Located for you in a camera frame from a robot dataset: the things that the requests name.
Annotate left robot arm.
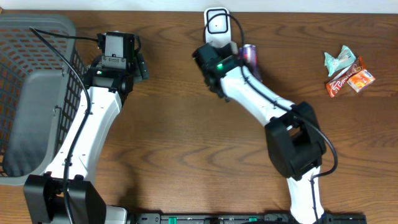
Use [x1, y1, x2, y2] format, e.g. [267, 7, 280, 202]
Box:
[24, 31, 149, 223]

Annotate red purple snack pack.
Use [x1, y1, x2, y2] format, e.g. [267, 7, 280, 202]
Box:
[239, 44, 262, 82]

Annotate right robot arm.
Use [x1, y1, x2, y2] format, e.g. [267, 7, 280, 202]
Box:
[192, 44, 326, 223]

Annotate white barcode scanner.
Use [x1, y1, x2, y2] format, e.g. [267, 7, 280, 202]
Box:
[204, 7, 232, 48]

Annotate small orange box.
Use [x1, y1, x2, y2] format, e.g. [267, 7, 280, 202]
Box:
[348, 69, 375, 93]

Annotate teal snack wrapper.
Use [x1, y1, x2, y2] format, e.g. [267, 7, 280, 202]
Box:
[324, 45, 356, 77]

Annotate grey plastic mesh basket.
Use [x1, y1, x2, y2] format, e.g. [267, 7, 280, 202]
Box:
[1, 14, 86, 185]

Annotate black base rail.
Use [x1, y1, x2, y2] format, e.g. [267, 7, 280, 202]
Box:
[105, 212, 368, 224]

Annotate orange snack bar wrapper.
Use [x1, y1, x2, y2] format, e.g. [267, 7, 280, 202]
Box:
[325, 56, 366, 98]

